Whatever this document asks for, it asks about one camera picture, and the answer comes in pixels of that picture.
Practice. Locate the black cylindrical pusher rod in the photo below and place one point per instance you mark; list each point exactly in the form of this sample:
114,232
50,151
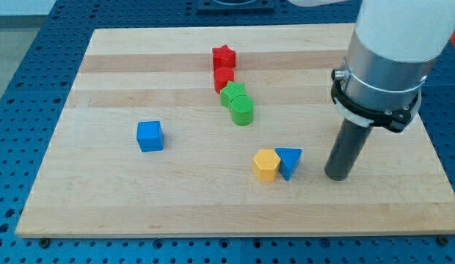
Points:
346,149

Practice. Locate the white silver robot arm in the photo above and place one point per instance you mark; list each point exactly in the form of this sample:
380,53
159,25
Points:
393,47

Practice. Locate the yellow hexagon block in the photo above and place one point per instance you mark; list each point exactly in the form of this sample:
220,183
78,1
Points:
265,165

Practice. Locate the blue triangle block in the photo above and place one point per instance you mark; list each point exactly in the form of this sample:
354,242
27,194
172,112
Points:
289,160

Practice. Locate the green cylinder block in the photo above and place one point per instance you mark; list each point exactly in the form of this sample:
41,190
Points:
242,110

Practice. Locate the light wooden board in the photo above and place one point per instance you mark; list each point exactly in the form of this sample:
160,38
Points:
95,182

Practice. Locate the green star block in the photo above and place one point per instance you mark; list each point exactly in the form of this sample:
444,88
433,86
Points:
230,92

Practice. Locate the red cylinder block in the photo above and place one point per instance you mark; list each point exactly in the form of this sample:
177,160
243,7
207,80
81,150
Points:
222,75

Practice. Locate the red star block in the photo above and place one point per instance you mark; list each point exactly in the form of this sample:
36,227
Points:
223,57

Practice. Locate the blue cube block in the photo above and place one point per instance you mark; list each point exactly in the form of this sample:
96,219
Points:
150,136

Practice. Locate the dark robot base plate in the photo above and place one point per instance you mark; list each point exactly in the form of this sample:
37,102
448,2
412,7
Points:
234,5

